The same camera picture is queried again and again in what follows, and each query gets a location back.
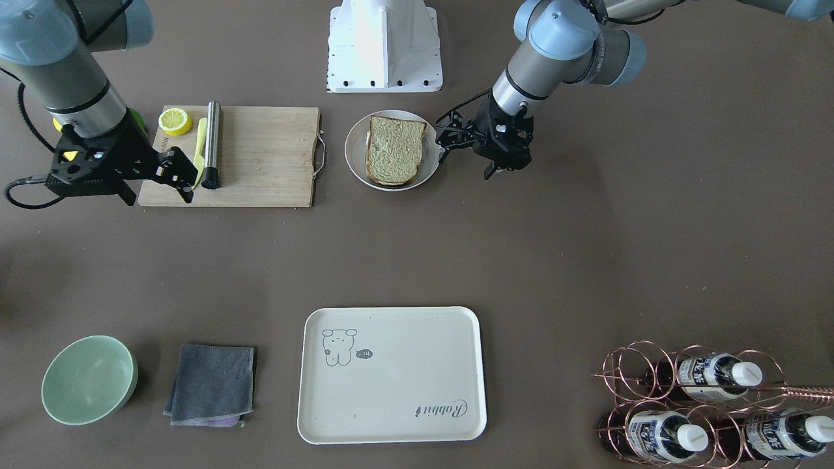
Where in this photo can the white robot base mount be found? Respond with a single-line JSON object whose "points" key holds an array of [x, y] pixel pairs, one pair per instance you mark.
{"points": [[384, 47]]}

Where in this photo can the steel cylinder muddler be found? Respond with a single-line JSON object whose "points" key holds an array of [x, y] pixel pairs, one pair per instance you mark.
{"points": [[211, 174]]}

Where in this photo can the green bowl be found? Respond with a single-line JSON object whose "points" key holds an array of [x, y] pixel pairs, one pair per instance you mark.
{"points": [[90, 379]]}

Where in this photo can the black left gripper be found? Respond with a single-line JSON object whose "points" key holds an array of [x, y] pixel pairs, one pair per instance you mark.
{"points": [[487, 129]]}

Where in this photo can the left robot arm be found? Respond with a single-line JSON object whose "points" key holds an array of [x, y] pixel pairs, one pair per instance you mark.
{"points": [[561, 43]]}

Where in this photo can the tea bottle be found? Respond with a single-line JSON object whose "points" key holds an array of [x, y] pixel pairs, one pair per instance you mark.
{"points": [[777, 436], [661, 437], [711, 378]]}

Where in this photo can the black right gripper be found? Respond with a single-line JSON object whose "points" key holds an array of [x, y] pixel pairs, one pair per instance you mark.
{"points": [[135, 154]]}

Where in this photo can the green lime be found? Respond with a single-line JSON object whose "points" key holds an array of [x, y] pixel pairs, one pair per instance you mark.
{"points": [[139, 119]]}

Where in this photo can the half lemon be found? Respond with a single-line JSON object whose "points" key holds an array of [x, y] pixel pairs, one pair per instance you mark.
{"points": [[175, 121]]}

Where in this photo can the cream rabbit tray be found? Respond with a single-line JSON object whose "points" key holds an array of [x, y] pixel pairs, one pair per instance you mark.
{"points": [[372, 375]]}

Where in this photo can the copper wire bottle rack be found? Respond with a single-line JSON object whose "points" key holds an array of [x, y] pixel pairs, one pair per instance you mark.
{"points": [[699, 407]]}

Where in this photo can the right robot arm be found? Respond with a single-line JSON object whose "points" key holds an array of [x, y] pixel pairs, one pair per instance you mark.
{"points": [[49, 46]]}

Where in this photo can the wooden cutting board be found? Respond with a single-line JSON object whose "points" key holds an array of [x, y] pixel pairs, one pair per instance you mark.
{"points": [[266, 159]]}

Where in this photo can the white plate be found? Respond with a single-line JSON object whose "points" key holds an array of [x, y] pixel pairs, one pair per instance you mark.
{"points": [[356, 146]]}

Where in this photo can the yellow plastic knife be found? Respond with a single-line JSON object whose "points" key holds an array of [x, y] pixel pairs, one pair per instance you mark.
{"points": [[199, 153]]}

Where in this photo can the bread slice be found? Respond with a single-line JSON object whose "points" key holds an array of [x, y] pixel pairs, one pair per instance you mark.
{"points": [[394, 150]]}

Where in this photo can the grey folded cloth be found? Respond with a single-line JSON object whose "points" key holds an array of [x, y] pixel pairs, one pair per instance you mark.
{"points": [[213, 386]]}

